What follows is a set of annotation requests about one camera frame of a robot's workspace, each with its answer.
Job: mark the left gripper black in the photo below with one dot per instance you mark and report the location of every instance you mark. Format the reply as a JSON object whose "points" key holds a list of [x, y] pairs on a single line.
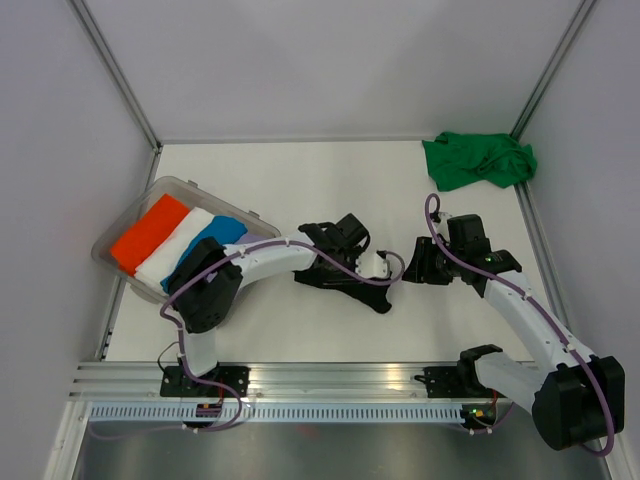
{"points": [[353, 254]]}

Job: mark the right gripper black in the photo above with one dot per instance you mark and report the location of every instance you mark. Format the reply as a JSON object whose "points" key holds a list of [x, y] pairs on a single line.
{"points": [[420, 269]]}

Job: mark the black t shirt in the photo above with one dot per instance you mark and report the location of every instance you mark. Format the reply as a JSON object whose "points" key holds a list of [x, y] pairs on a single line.
{"points": [[374, 297]]}

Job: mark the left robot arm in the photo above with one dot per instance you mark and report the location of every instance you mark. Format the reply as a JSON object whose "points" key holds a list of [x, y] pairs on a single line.
{"points": [[204, 287]]}

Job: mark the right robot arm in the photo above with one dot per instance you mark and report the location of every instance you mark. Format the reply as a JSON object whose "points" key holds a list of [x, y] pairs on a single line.
{"points": [[573, 395]]}

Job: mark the lilac rolled t shirt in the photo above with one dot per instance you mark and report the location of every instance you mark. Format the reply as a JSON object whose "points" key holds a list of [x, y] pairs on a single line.
{"points": [[249, 238]]}

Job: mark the green t shirt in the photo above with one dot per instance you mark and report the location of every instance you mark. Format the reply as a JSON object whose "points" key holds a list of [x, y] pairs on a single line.
{"points": [[456, 160]]}

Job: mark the blue rolled t shirt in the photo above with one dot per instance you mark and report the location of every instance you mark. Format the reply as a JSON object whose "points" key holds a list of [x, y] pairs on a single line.
{"points": [[224, 229]]}

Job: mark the clear plastic bin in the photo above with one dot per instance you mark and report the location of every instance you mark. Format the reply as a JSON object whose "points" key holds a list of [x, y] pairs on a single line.
{"points": [[191, 196]]}

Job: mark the orange rolled t shirt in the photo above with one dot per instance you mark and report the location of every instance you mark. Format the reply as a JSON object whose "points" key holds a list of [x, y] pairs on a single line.
{"points": [[148, 233]]}

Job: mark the white rolled t shirt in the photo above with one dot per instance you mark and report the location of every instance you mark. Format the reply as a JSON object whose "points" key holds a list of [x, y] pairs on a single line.
{"points": [[165, 258]]}

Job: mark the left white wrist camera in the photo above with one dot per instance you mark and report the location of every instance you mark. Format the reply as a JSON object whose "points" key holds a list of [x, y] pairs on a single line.
{"points": [[373, 265]]}

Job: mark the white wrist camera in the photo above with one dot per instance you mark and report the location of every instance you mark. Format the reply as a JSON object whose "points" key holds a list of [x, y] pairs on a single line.
{"points": [[441, 225], [373, 265]]}

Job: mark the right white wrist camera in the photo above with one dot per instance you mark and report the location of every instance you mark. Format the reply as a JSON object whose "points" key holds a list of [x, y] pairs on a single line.
{"points": [[441, 225]]}

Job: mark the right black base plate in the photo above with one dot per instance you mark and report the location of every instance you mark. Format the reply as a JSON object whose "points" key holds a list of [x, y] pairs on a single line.
{"points": [[452, 382]]}

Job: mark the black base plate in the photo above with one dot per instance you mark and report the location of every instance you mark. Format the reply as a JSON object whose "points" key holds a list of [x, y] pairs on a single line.
{"points": [[452, 382], [176, 384]]}

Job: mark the white slotted cable duct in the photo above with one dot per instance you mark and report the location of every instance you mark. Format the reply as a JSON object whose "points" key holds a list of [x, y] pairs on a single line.
{"points": [[280, 412]]}

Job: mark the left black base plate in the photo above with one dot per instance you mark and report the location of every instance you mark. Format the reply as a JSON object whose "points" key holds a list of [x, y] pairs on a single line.
{"points": [[176, 384]]}

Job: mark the aluminium front rail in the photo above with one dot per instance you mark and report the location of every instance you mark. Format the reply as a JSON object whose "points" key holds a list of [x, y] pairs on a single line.
{"points": [[268, 382]]}

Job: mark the right aluminium frame post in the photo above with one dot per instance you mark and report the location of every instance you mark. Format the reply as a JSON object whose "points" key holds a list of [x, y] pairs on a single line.
{"points": [[570, 35]]}

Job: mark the aluminium frame post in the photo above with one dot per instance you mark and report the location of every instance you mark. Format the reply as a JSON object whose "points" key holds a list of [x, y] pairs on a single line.
{"points": [[115, 72], [570, 35]]}

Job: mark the left aluminium frame post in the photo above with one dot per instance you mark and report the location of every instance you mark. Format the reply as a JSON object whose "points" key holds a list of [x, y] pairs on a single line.
{"points": [[115, 72]]}

